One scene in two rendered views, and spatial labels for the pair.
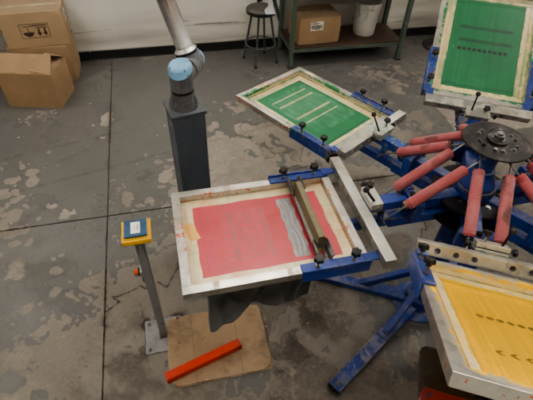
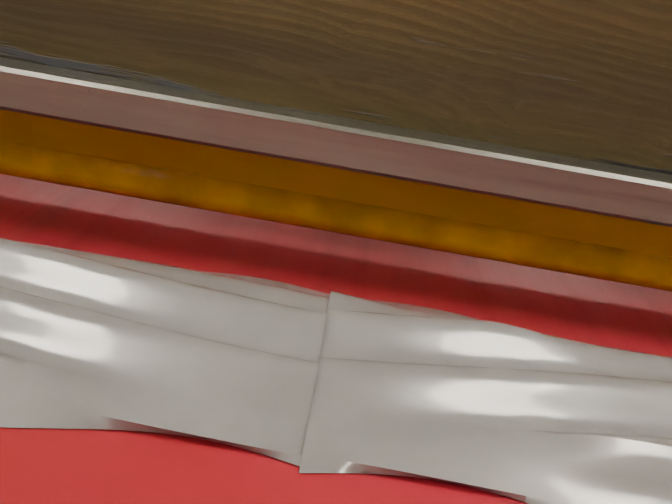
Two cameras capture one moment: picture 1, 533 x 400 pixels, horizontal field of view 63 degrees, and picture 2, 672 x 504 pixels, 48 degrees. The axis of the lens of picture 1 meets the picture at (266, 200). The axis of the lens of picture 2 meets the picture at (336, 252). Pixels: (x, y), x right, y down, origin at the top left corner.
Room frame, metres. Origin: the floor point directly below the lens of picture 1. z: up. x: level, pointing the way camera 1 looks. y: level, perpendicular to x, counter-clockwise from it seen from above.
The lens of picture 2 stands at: (1.30, 0.00, 1.03)
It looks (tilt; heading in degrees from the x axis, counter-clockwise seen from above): 20 degrees down; 285
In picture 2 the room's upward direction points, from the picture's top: 10 degrees clockwise
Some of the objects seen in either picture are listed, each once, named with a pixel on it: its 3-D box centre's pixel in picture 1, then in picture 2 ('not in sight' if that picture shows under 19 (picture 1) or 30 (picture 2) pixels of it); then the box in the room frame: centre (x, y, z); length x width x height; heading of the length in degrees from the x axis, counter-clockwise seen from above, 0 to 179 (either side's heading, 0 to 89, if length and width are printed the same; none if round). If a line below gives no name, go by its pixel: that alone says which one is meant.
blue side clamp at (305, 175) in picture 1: (297, 179); not in sight; (1.64, -0.15, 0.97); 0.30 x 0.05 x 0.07; 105
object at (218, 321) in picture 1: (261, 297); not in sight; (1.09, 0.00, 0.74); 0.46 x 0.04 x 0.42; 105
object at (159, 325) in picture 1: (151, 290); not in sight; (1.27, 0.58, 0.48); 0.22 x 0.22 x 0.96; 15
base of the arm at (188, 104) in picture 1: (183, 96); not in sight; (1.92, 0.45, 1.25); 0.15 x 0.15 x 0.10
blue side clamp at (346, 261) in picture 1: (335, 267); not in sight; (1.10, -0.30, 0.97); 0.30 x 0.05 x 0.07; 105
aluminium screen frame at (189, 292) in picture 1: (264, 227); not in sight; (1.30, 0.00, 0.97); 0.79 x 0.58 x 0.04; 105
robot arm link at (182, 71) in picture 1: (181, 75); not in sight; (1.93, 0.45, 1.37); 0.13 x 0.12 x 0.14; 168
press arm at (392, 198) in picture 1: (381, 202); not in sight; (1.45, -0.54, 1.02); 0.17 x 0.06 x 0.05; 105
